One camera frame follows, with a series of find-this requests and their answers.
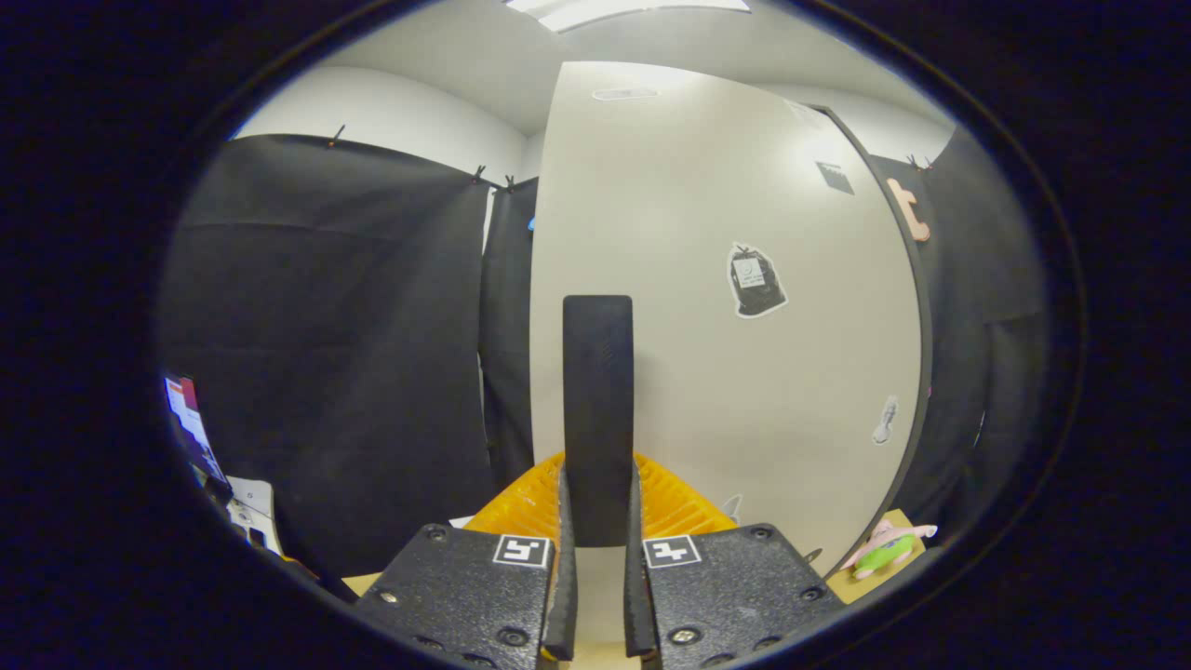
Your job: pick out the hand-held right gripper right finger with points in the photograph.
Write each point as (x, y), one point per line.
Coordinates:
(636, 614)

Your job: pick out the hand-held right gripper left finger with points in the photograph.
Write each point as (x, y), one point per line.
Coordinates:
(563, 614)

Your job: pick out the beige cabinet door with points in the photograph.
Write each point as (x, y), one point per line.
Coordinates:
(726, 391)

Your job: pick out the green and pink plush toy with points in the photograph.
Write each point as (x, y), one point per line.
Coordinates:
(884, 547)

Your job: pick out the white plastic device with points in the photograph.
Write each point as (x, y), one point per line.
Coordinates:
(253, 512)

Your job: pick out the black backdrop cloth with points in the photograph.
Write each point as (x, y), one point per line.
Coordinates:
(326, 372)

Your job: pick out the computer monitor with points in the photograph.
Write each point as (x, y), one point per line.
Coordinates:
(194, 428)

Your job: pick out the large ceiling light panel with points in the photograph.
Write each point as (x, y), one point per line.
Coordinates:
(623, 11)

